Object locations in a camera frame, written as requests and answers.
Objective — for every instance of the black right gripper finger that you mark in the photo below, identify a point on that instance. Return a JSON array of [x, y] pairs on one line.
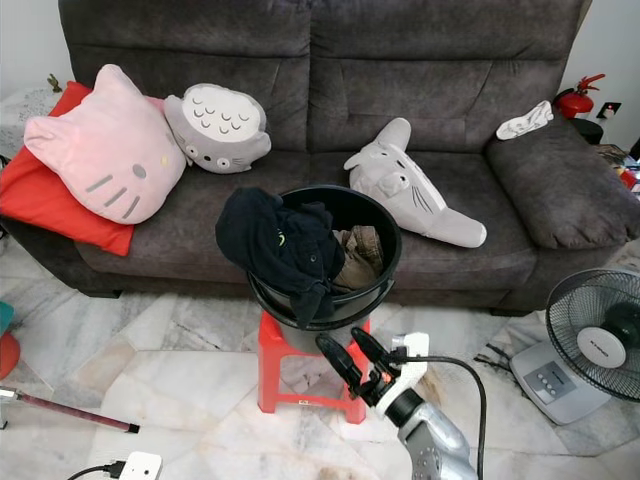
[[342, 368], [375, 352]]

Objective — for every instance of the black shirt green print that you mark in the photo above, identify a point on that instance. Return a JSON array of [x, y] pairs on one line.
[[270, 235]]

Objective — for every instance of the black plastic bucket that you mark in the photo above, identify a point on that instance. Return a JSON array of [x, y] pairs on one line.
[[370, 300]]

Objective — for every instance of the red plastic stool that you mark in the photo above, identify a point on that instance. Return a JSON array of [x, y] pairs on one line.
[[272, 375]]

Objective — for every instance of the brown garment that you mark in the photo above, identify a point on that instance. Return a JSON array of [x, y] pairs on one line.
[[363, 262]]

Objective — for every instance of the grey long eared plush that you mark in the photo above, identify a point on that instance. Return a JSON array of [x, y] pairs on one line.
[[400, 185]]

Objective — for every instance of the red bucket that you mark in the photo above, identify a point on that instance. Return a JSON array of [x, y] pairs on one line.
[[10, 360]]

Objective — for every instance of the teal plastic bag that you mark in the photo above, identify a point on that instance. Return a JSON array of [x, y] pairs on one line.
[[6, 325]]

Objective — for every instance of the black fan grey base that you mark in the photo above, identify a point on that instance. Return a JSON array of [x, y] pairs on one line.
[[615, 345]]

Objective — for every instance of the grey round owl cushion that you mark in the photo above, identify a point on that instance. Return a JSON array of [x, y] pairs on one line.
[[220, 130]]

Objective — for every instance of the white sock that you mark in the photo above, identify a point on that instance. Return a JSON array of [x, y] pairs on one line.
[[525, 123]]

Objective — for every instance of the dark grey fabric sofa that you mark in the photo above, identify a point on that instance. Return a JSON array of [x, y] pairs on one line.
[[440, 60]]

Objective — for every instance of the red cushion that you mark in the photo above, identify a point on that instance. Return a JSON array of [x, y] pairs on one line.
[[50, 200]]

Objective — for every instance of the red fire extinguisher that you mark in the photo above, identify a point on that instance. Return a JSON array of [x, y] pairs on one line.
[[573, 100]]

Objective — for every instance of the pink cat face cushion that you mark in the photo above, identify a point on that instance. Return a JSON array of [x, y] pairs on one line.
[[105, 150]]

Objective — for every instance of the white lace covered side table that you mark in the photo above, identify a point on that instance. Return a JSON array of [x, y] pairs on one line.
[[25, 115]]

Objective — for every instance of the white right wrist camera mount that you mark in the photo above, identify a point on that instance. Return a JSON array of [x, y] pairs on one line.
[[415, 347]]

